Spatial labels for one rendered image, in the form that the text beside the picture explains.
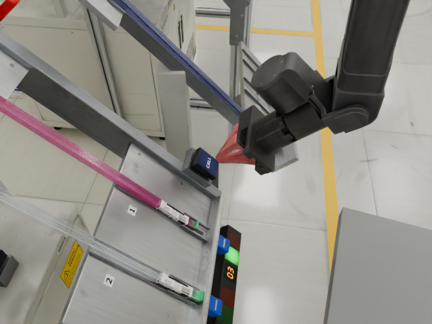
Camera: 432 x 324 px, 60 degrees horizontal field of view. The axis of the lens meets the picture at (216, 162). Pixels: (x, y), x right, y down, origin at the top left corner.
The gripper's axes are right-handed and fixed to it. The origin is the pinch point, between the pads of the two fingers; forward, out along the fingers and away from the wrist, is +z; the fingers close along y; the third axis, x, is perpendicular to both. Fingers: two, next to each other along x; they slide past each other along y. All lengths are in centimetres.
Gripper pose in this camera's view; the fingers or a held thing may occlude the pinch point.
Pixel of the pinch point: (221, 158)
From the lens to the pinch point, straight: 65.6
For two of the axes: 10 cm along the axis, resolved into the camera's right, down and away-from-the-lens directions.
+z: -7.3, 3.7, 5.8
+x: 6.7, 5.4, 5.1
